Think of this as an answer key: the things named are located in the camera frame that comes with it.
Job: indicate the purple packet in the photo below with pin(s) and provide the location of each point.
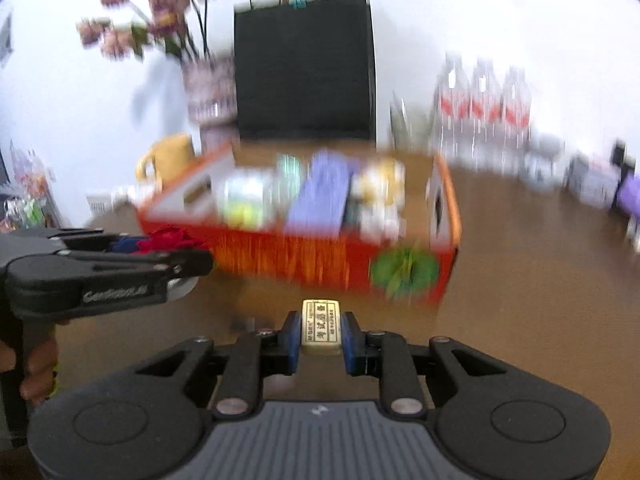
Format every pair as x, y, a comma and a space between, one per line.
630, 195

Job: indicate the purple fabric pouch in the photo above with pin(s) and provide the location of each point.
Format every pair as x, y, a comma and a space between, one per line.
320, 195

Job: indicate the small grey box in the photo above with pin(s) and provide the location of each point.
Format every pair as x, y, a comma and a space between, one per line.
592, 180

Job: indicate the black paper bag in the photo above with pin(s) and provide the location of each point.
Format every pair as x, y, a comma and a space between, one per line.
305, 65

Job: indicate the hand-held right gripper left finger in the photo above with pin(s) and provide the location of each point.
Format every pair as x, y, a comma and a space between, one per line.
292, 342

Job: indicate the white and tan plush toy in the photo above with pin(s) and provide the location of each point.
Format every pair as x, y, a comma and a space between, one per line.
380, 195

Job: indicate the yellow mug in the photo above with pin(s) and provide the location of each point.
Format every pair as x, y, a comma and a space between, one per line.
170, 157

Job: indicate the dried pink flower bouquet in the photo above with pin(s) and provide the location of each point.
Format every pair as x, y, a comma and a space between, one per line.
150, 20

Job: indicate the red cardboard box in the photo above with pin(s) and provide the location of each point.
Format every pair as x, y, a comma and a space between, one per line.
300, 260

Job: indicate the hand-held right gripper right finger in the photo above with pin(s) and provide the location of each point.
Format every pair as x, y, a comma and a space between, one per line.
352, 344

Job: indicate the beige labelled eraser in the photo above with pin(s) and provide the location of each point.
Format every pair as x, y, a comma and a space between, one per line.
321, 327

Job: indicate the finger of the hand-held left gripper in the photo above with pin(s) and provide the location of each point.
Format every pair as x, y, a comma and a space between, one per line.
90, 240
150, 264

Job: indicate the clear drinking glass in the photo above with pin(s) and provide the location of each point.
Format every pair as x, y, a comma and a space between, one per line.
410, 125

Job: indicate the red label water bottle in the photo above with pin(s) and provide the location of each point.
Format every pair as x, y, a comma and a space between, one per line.
452, 115
515, 125
485, 120

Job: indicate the clear cotton swab box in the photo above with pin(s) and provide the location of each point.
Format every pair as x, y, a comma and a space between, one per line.
245, 190

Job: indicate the white sign board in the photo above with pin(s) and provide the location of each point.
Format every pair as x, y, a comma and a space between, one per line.
99, 202

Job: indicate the iridescent plastic bag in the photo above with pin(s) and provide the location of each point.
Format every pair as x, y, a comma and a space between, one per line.
291, 180

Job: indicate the red fabric flower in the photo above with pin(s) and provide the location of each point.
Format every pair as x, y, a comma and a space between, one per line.
167, 240

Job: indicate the white robot figurine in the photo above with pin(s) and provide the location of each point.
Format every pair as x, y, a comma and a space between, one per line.
544, 160

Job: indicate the colourful packets on shelf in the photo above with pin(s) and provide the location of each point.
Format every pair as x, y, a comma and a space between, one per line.
25, 195

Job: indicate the person's left hand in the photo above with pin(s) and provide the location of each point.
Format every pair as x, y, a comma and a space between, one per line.
40, 375

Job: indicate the green tissue pack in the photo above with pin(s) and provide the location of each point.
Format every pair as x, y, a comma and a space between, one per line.
242, 215

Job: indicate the small black box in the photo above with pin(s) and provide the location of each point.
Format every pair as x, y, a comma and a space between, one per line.
625, 155

